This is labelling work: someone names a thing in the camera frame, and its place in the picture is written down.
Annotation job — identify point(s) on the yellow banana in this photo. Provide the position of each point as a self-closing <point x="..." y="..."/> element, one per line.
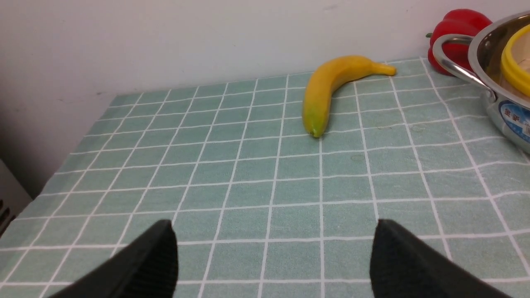
<point x="327" y="79"/>

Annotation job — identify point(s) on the green checkered tablecloth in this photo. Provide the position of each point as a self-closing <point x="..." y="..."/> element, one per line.
<point x="261" y="209"/>

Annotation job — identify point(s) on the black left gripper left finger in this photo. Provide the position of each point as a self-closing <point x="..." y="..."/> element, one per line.
<point x="146" y="268"/>

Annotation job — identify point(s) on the stainless steel pot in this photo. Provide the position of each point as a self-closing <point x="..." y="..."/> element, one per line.
<point x="508" y="112"/>

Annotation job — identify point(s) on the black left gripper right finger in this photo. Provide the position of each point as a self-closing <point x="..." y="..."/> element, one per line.
<point x="403" y="266"/>

